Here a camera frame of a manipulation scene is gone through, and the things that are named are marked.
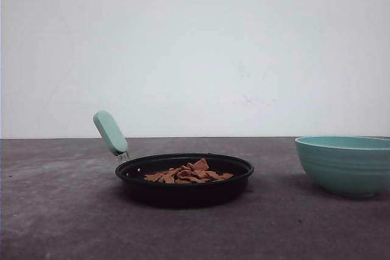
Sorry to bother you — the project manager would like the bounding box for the pile of brown beef cubes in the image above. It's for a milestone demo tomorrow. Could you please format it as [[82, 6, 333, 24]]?
[[143, 158, 234, 184]]

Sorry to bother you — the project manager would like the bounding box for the teal green bowl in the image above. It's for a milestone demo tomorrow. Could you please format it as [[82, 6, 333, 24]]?
[[295, 136, 389, 197]]

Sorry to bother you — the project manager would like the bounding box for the black frying pan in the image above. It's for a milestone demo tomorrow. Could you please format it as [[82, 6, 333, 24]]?
[[93, 111, 254, 207]]

